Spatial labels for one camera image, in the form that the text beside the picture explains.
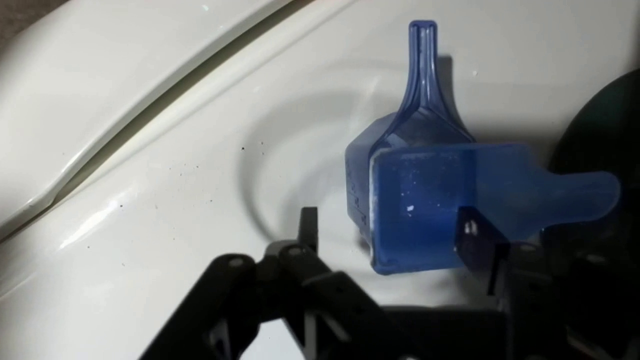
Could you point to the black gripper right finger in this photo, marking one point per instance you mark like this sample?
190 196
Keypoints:
566 307

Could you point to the white washing machine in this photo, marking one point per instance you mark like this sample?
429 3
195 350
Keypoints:
166 233

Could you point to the blue translucent measuring cup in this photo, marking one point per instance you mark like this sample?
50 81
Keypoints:
427 207
422 100

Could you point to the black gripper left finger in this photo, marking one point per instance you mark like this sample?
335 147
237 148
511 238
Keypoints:
286 301

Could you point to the dark green round plate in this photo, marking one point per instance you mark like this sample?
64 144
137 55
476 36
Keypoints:
601 133

